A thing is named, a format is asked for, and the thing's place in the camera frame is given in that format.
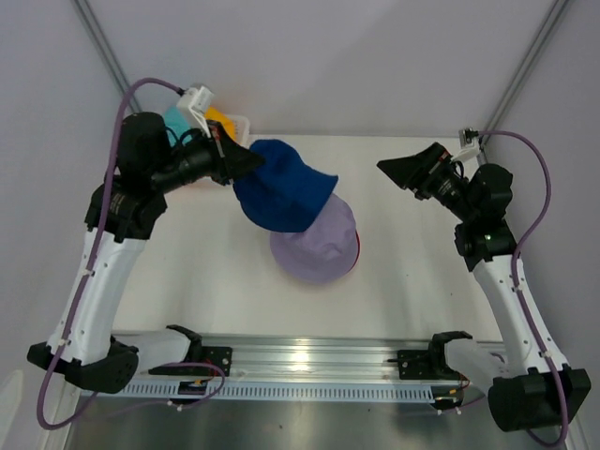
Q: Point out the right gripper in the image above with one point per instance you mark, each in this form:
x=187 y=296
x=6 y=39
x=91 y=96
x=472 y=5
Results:
x=427 y=167

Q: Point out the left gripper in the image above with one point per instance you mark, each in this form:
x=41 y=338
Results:
x=230 y=159

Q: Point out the blue hat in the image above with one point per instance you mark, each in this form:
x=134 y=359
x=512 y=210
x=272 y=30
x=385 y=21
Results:
x=284 y=195

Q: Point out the teal hat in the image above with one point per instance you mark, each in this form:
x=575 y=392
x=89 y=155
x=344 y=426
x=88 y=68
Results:
x=175 y=121

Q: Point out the red hat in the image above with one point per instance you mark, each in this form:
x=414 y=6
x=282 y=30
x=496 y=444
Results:
x=358 y=250

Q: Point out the lavender hat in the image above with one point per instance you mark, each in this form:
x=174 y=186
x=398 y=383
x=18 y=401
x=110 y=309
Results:
x=325 y=251

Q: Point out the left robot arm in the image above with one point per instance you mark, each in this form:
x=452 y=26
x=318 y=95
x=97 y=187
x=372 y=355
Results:
x=119 y=221

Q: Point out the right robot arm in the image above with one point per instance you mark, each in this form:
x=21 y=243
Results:
x=535 y=386

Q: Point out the white plastic basket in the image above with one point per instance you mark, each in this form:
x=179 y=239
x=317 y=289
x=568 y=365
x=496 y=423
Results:
x=241 y=128

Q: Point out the yellow hat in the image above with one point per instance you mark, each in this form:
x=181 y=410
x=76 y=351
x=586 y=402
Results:
x=228 y=124

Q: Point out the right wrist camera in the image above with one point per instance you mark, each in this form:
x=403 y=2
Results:
x=469 y=146

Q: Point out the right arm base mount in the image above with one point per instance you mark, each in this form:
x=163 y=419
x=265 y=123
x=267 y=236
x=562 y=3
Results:
x=422 y=365

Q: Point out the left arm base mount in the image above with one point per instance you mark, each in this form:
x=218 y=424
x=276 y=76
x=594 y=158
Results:
x=207 y=362

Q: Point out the aluminium mounting rail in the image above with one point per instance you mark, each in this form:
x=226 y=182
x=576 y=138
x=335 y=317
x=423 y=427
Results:
x=311 y=360

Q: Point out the left corner frame profile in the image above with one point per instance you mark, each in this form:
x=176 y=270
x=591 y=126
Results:
x=102 y=45

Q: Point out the corner frame profile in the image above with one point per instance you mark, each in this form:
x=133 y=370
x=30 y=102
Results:
x=542 y=37
x=102 y=45

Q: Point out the right corner frame profile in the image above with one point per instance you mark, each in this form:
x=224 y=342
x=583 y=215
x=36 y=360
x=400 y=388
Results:
x=542 y=37

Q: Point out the white slotted cable duct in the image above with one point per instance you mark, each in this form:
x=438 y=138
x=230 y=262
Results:
x=293 y=391

